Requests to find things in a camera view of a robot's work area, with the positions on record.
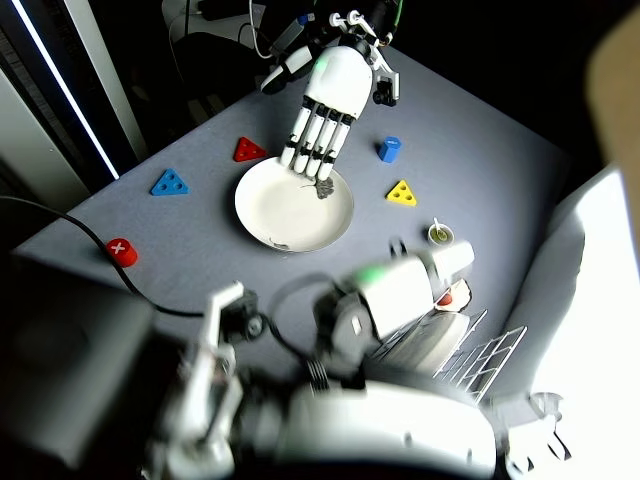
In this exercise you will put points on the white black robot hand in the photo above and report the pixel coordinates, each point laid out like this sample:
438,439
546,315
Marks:
340,80
395,295

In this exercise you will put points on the white plate with ginkgo leaves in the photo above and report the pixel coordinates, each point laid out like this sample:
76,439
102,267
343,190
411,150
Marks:
285,210

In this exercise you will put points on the toy cupcake with strawberries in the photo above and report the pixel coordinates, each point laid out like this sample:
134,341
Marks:
462,297

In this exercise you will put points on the toy bowl of green soup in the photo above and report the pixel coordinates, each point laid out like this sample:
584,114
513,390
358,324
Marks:
446,242

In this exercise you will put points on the small white toy spoon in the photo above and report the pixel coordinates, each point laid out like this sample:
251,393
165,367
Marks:
441,234

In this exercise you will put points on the blue hexagonal block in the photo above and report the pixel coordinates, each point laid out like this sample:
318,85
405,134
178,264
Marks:
387,152

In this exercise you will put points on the yellow triangle block with holes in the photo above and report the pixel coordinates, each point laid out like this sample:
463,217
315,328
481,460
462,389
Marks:
401,193

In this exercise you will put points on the red triangle block with holes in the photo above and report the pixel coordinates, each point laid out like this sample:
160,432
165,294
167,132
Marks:
250,151

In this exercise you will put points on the black office chair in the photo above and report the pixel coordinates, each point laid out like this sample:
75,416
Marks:
210,60

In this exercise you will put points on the white backdrop cloth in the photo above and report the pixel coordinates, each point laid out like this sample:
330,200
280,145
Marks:
575,300

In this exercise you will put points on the blue triangle block with holes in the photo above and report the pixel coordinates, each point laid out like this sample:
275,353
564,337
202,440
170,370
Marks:
170,183

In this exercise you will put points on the grey table cloth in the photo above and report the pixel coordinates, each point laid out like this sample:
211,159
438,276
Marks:
200,240

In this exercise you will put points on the red cylinder block with cross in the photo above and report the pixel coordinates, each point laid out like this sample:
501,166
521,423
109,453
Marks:
127,257

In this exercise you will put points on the bright white light strip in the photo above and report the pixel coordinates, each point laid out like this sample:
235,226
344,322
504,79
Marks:
68,92

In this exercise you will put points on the blurred tan object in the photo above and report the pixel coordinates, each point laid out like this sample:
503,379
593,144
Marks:
620,100

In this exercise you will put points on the grey cabinet panel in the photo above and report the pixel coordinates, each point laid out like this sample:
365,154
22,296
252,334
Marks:
30,150

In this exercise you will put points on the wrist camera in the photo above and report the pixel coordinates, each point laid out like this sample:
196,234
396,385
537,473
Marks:
385,92
245,315

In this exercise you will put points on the white post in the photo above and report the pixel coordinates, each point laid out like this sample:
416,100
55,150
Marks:
105,75

